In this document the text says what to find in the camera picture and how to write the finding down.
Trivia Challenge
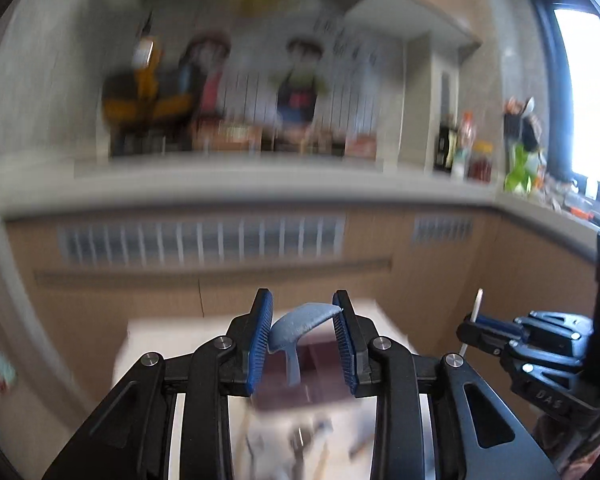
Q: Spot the grey kitchen countertop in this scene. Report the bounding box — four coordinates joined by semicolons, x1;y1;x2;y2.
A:
0;152;600;256

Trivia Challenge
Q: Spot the window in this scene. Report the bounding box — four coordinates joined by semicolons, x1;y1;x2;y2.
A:
527;0;600;183

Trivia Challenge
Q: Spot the maroon utensil holder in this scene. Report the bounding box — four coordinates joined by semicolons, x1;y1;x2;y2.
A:
252;340;376;411

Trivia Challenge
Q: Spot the wooden kitchen cabinet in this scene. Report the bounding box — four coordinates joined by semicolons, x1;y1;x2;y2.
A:
5;205;598;356

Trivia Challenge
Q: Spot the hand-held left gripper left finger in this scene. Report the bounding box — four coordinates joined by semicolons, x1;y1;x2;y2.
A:
42;288;274;480

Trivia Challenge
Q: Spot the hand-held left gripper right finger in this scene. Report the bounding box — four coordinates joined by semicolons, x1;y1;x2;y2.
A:
331;290;561;480

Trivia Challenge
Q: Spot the short grey vent grille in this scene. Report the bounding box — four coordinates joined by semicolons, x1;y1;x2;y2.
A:
412;214;474;245

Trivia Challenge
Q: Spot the metal spoon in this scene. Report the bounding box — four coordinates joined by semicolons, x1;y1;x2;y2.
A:
285;420;336;467

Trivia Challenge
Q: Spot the dark sauce bottle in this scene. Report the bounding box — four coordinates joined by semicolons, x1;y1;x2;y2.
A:
434;116;458;173

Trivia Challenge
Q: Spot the long grey vent grille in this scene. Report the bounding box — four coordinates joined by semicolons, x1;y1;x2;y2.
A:
57;216;347;265

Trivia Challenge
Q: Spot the wall poster with figures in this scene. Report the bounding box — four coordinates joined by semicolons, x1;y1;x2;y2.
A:
190;10;386;133

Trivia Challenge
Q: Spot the red jar with yellow lid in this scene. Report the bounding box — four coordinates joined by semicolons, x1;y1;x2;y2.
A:
467;142;495;182

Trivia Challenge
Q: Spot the blue-grey plastic spoon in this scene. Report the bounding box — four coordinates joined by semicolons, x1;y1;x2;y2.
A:
267;302;342;387

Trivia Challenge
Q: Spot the clear bottle with orange cap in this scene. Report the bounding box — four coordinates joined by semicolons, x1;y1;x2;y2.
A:
452;112;477;178

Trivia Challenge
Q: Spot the white woven tablecloth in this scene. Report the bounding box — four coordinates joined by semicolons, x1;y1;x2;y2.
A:
112;300;416;480

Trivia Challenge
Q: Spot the white ball-tipped metal stick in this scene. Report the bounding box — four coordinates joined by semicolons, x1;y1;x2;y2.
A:
461;288;484;357

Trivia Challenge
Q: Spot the yellow and black pot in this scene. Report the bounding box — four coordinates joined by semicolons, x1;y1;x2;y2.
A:
102;35;193;128

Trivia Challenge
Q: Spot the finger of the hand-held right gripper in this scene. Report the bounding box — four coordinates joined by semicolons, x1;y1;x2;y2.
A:
464;311;594;345
456;325;600;417

